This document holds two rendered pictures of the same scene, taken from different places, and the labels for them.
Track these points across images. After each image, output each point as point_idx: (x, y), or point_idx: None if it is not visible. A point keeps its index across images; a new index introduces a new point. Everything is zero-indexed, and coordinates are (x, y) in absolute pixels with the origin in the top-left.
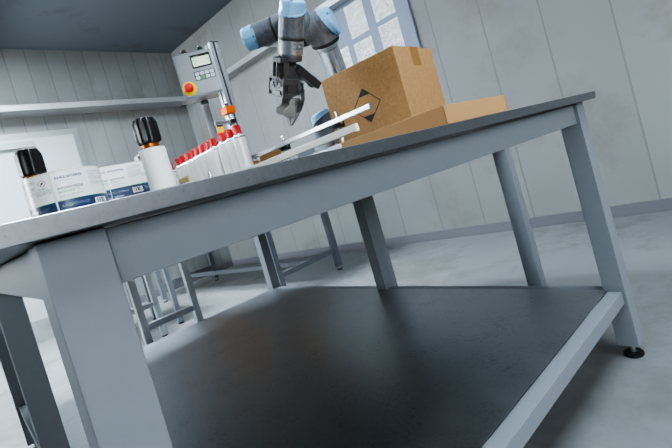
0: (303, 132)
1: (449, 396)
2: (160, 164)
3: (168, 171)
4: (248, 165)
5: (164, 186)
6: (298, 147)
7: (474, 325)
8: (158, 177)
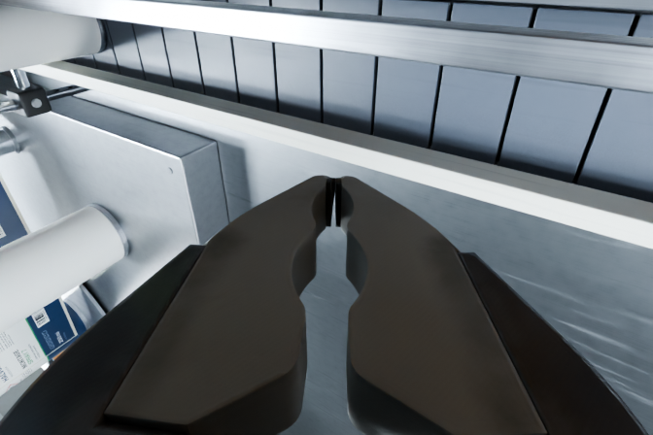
0: (394, 56)
1: None
2: (33, 299)
3: (51, 270)
4: (54, 44)
5: (97, 266)
6: (511, 207)
7: None
8: (71, 286)
